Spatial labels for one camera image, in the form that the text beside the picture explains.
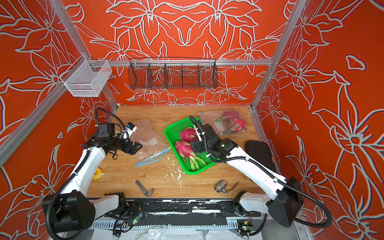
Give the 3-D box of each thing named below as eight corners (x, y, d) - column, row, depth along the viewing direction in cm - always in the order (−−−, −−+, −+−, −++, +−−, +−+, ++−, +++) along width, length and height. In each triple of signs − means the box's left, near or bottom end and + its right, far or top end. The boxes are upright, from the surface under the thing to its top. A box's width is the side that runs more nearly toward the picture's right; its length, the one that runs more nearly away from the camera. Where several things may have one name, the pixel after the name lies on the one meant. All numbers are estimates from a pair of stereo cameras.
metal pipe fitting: (214, 194, 79) (215, 192, 76) (213, 181, 83) (214, 179, 80) (226, 194, 79) (227, 192, 76) (224, 181, 83) (226, 179, 80)
